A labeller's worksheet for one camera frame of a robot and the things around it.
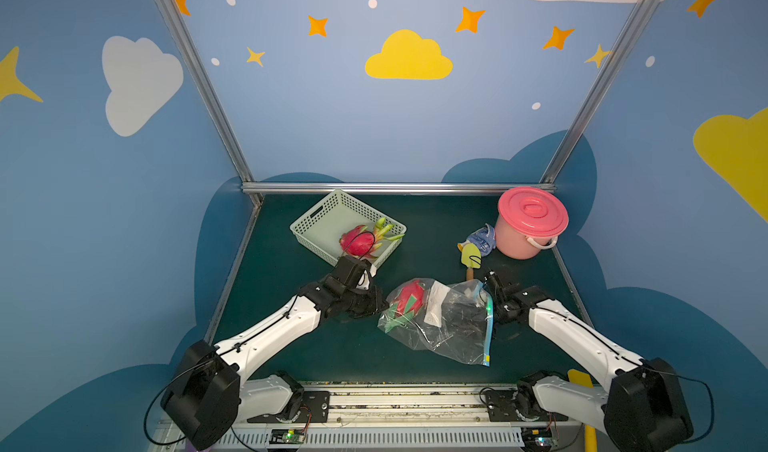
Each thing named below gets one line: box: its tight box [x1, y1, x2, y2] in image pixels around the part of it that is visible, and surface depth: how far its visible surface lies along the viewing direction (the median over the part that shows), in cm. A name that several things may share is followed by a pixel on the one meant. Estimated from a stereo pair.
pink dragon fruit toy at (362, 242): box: [339, 217, 405, 260], surface depth 100 cm
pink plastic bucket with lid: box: [495, 186, 569, 260], surface depth 95 cm
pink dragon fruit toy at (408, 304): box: [384, 280, 426, 334], surface depth 84 cm
